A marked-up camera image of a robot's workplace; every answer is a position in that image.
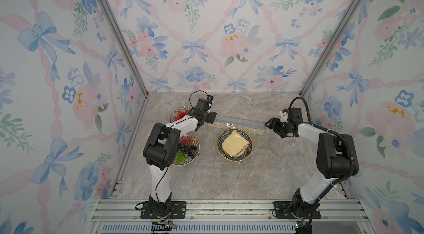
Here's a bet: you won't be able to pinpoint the bread slices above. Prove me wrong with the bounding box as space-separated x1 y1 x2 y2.
221 130 250 157

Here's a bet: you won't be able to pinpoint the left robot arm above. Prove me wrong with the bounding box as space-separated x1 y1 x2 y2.
136 95 216 220

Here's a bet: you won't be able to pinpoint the cream plastic wrap dispenser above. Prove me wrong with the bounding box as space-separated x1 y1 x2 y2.
207 116 266 135

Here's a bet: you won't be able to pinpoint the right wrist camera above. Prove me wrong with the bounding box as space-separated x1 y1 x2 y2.
279 109 288 122

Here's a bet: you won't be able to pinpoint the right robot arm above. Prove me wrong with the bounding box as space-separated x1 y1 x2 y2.
265 108 359 220

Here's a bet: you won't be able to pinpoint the blue yellow-rimmed plate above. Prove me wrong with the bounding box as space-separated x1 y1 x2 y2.
216 128 254 162

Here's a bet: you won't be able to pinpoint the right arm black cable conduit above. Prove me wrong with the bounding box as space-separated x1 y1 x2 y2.
289 96 356 202

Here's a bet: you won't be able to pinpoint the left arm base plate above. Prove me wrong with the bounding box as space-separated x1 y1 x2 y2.
138 200 187 220

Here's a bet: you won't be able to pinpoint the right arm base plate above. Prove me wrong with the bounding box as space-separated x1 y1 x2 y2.
273 201 321 220

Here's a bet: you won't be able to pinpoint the plate of grapes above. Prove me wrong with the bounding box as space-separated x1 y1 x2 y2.
173 133 200 166

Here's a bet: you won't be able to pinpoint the aluminium front rail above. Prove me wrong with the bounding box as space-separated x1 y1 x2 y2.
86 199 376 234

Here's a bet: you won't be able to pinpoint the glass bowl of strawberries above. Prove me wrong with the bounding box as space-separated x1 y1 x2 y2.
170 105 192 122

